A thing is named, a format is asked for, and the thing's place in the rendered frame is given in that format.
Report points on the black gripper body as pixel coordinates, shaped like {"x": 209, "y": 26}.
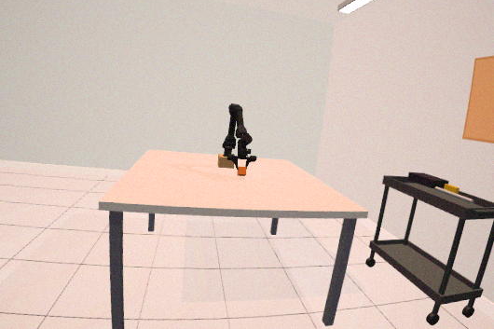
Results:
{"x": 231, "y": 156}

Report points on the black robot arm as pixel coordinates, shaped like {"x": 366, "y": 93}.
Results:
{"x": 235, "y": 111}

